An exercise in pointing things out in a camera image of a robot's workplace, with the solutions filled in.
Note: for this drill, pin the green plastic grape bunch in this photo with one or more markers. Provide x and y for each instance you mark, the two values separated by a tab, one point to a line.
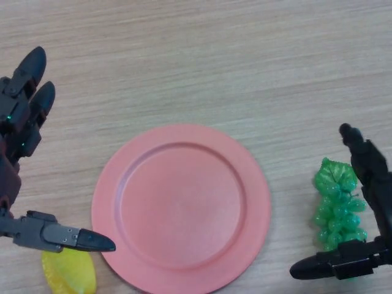
335	214

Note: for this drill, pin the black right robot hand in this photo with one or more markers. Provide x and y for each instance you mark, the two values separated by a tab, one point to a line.
379	190

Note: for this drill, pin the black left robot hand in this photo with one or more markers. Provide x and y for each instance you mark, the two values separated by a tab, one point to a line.
15	122

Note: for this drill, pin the yellow starfruit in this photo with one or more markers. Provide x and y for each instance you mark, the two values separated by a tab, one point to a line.
70	272

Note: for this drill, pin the pink round plate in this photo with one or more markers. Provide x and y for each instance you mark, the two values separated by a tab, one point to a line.
180	211

